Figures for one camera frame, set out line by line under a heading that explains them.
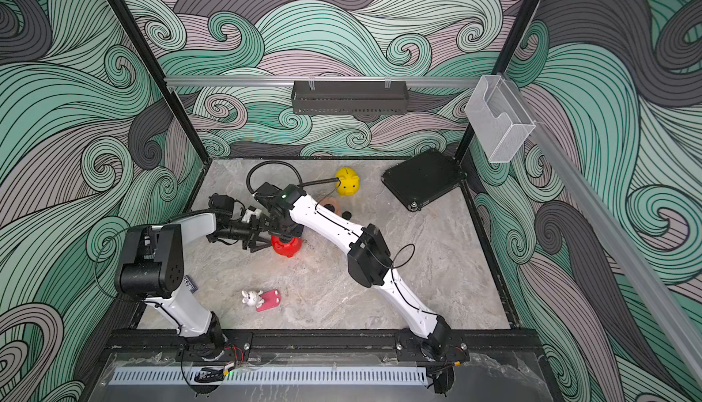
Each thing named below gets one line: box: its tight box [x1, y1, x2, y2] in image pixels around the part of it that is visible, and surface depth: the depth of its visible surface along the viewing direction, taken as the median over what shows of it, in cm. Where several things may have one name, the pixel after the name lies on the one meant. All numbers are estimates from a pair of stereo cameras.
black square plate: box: [382, 148, 468, 212], surface depth 110 cm
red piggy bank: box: [270, 234, 303, 258], surface depth 87 cm
